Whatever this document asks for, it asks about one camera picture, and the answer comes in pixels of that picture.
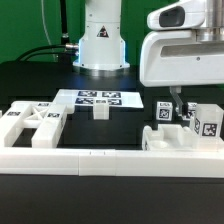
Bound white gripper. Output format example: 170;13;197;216
139;0;224;117

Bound white chair back frame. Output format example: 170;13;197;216
0;101;75;148

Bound white U-shaped fence frame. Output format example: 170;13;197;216
0;99;224;179

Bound grey thin cable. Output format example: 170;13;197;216
40;0;58;62

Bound white tagged nut cube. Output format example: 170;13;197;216
186;102;197;119
156;101;173;121

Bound white chair seat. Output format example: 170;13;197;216
142;124;224;152

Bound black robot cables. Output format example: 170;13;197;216
16;0;81;62

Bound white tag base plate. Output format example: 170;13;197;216
53;89;143;108

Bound white tagged nut cube right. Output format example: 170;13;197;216
186;102;197;119

